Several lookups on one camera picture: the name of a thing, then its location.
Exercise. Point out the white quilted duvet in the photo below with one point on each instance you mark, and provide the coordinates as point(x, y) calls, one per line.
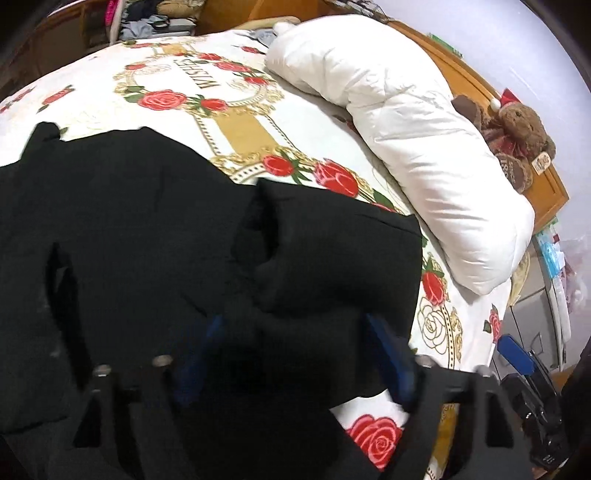
point(392, 115)

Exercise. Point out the green flat box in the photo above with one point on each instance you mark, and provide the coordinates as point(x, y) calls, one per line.
point(445, 45)

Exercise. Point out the black garment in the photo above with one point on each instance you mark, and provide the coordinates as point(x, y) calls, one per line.
point(138, 207)

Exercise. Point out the pile of clothes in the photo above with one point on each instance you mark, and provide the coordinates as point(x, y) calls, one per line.
point(157, 18)

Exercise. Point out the bed with rose blanket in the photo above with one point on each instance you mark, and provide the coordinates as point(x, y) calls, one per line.
point(240, 129)

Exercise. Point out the grey bedside cabinet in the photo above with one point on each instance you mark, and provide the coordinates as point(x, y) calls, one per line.
point(531, 304)

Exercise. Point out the grey cloth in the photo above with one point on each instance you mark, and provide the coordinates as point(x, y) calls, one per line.
point(261, 38)

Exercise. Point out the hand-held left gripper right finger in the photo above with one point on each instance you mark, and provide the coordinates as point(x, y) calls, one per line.
point(392, 355)

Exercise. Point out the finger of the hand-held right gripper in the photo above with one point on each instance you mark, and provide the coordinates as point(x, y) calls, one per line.
point(515, 353)

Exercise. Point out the brown teddy bear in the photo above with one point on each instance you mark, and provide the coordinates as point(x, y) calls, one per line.
point(521, 122)

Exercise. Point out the wooden bed headboard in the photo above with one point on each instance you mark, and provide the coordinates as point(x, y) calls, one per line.
point(549, 198)

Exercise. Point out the blue white packet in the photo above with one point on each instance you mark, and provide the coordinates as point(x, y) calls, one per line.
point(549, 251)

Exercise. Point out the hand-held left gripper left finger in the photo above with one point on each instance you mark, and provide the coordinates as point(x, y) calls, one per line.
point(203, 353)

